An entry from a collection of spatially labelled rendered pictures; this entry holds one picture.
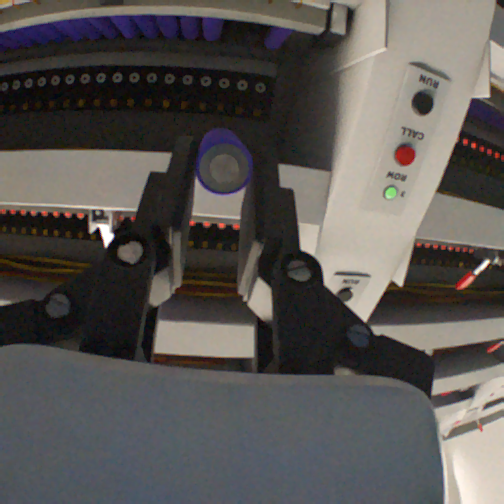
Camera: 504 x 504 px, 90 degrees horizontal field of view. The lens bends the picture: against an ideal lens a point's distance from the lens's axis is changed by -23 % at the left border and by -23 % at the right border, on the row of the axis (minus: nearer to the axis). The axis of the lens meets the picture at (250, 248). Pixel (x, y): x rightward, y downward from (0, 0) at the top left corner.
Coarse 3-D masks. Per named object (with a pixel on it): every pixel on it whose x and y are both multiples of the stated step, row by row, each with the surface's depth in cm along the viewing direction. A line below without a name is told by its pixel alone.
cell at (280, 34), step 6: (270, 30) 24; (276, 30) 23; (282, 30) 22; (288, 30) 22; (270, 36) 25; (276, 36) 24; (282, 36) 24; (264, 42) 28; (270, 42) 26; (276, 42) 26; (282, 42) 26; (276, 48) 28
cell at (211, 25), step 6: (204, 18) 22; (210, 18) 21; (216, 18) 21; (222, 18) 22; (204, 24) 23; (210, 24) 22; (216, 24) 23; (222, 24) 24; (204, 30) 25; (210, 30) 24; (216, 30) 24; (204, 36) 26; (210, 36) 26; (216, 36) 26
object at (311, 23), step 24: (48, 0) 16; (72, 0) 16; (144, 0) 17; (168, 0) 18; (192, 0) 18; (216, 0) 18; (240, 0) 18; (264, 0) 19; (0, 24) 15; (24, 24) 17; (288, 24) 20; (312, 24) 20
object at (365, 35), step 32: (0, 0) 14; (352, 0) 18; (384, 0) 15; (352, 32) 20; (384, 32) 15; (32, 64) 28; (64, 64) 29; (96, 64) 29; (128, 64) 30; (160, 64) 31; (192, 64) 31; (224, 64) 32; (256, 64) 32; (320, 64) 27; (352, 64) 20
